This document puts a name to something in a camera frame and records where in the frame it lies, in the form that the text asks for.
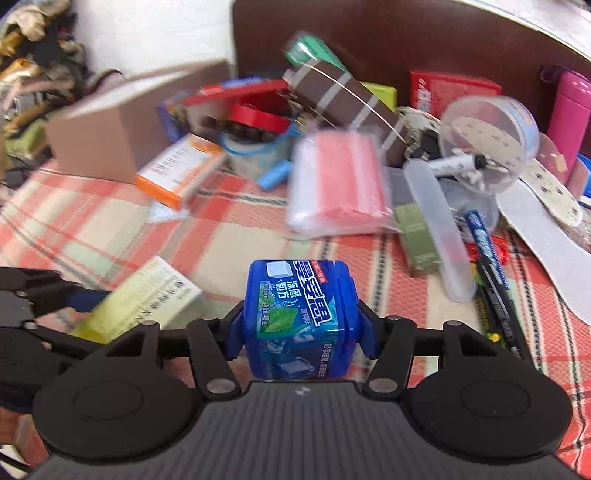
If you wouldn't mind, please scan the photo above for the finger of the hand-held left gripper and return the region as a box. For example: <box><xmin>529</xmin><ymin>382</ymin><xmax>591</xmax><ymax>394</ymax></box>
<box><xmin>0</xmin><ymin>320</ymin><xmax>114</xmax><ymax>370</ymax></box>
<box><xmin>0</xmin><ymin>267</ymin><xmax>112</xmax><ymax>325</ymax></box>

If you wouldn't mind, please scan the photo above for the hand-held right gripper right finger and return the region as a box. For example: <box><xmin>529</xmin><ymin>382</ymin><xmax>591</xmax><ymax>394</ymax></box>
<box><xmin>356</xmin><ymin>300</ymin><xmax>515</xmax><ymax>398</ymax></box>

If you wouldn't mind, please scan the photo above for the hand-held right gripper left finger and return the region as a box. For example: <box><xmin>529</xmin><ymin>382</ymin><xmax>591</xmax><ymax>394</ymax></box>
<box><xmin>92</xmin><ymin>299</ymin><xmax>250</xmax><ymax>401</ymax></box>

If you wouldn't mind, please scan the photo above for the yellow-green paper box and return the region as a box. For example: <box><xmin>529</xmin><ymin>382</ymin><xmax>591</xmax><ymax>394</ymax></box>
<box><xmin>74</xmin><ymin>256</ymin><xmax>204</xmax><ymax>344</ymax></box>

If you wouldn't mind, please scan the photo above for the blue plastic gum jar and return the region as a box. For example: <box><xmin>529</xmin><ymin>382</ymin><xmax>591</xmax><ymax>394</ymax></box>
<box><xmin>245</xmin><ymin>259</ymin><xmax>359</xmax><ymax>382</ymax></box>

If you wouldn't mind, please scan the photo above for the light brown cardboard box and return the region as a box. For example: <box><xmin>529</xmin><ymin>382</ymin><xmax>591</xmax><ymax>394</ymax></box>
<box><xmin>45</xmin><ymin>60</ymin><xmax>232</xmax><ymax>185</ymax></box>

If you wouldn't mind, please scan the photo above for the clear round plastic container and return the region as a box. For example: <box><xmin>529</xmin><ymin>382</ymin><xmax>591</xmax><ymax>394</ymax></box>
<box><xmin>438</xmin><ymin>96</ymin><xmax>541</xmax><ymax>195</ymax></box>

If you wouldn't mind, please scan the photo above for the checked blanket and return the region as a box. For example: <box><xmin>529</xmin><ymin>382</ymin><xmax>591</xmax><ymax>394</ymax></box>
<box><xmin>0</xmin><ymin>157</ymin><xmax>591</xmax><ymax>480</ymax></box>

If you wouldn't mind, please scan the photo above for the olive green box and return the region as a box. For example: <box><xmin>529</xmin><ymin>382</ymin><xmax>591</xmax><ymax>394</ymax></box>
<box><xmin>394</xmin><ymin>203</ymin><xmax>445</xmax><ymax>278</ymax></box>

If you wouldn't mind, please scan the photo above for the yellow-capped black marker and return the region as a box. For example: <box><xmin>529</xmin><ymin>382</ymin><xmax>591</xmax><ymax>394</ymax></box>
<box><xmin>471</xmin><ymin>265</ymin><xmax>504</xmax><ymax>344</ymax></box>

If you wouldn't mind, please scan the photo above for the frosted long case lid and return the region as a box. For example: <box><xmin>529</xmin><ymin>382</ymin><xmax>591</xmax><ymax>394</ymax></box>
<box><xmin>403</xmin><ymin>159</ymin><xmax>479</xmax><ymax>304</ymax></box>

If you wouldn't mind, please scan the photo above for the blue and grey marker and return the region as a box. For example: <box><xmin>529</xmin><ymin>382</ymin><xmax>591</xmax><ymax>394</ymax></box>
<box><xmin>463</xmin><ymin>210</ymin><xmax>505</xmax><ymax>280</ymax></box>

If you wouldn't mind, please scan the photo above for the pink zip bag pack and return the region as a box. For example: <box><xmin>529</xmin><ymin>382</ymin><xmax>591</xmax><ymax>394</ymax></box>
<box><xmin>285</xmin><ymin>129</ymin><xmax>399</xmax><ymax>239</ymax></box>

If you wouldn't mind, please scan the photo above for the orange and white medicine box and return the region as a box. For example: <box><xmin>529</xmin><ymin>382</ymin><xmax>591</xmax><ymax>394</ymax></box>
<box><xmin>135</xmin><ymin>134</ymin><xmax>228</xmax><ymax>211</ymax></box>

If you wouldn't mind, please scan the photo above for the blue-capped marker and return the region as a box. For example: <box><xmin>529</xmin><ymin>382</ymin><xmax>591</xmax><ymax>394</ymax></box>
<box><xmin>257</xmin><ymin>161</ymin><xmax>293</xmax><ymax>192</ymax></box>

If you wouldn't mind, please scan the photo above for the clear long plastic case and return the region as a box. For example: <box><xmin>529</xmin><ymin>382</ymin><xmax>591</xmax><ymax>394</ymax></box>
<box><xmin>387</xmin><ymin>165</ymin><xmax>502</xmax><ymax>234</ymax></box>

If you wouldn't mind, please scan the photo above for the white marker with black cap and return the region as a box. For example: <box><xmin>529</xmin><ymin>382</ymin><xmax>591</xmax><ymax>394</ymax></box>
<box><xmin>428</xmin><ymin>154</ymin><xmax>488</xmax><ymax>180</ymax></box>

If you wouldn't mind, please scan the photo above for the black key fob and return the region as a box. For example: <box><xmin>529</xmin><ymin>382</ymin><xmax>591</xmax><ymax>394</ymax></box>
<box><xmin>405</xmin><ymin>131</ymin><xmax>445</xmax><ymax>163</ymax></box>

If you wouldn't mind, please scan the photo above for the grey insole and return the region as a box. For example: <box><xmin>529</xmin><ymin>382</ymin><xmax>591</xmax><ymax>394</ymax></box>
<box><xmin>495</xmin><ymin>178</ymin><xmax>591</xmax><ymax>329</ymax></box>

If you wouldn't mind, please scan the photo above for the red tape dispenser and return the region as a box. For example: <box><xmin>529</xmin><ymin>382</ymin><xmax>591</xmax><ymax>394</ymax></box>
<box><xmin>228</xmin><ymin>103</ymin><xmax>291</xmax><ymax>136</ymax></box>

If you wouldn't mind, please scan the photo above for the brown checked pencil case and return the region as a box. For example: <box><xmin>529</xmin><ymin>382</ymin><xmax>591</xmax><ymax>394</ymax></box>
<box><xmin>283</xmin><ymin>58</ymin><xmax>415</xmax><ymax>168</ymax></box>

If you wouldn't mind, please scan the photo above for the printed insole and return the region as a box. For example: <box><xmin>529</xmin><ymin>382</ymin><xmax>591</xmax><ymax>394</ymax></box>
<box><xmin>519</xmin><ymin>157</ymin><xmax>584</xmax><ymax>228</ymax></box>

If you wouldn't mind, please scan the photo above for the blue and red box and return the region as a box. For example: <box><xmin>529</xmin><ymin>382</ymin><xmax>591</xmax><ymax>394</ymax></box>
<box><xmin>156</xmin><ymin>78</ymin><xmax>289</xmax><ymax>141</ymax></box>

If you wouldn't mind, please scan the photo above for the small lime green box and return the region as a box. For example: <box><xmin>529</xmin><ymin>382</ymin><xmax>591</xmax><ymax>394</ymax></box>
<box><xmin>360</xmin><ymin>82</ymin><xmax>398</xmax><ymax>112</ymax></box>

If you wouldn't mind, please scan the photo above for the blue tissue pack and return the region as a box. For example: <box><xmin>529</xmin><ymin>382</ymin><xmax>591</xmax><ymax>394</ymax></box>
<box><xmin>575</xmin><ymin>154</ymin><xmax>591</xmax><ymax>209</ymax></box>

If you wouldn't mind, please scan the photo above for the green can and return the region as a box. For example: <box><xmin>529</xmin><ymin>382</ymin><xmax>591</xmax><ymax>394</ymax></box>
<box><xmin>283</xmin><ymin>32</ymin><xmax>348</xmax><ymax>73</ymax></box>

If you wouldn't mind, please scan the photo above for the pink bottle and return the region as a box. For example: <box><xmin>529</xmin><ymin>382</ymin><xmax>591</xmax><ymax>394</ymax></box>
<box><xmin>546</xmin><ymin>66</ymin><xmax>591</xmax><ymax>172</ymax></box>

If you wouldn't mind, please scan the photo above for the brown headboard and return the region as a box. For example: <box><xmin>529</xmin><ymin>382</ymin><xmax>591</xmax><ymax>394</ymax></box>
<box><xmin>232</xmin><ymin>0</ymin><xmax>591</xmax><ymax>100</ymax></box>

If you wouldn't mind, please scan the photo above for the dark bead bracelet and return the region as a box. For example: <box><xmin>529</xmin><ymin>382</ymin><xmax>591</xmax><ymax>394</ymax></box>
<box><xmin>199</xmin><ymin>115</ymin><xmax>279</xmax><ymax>143</ymax></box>

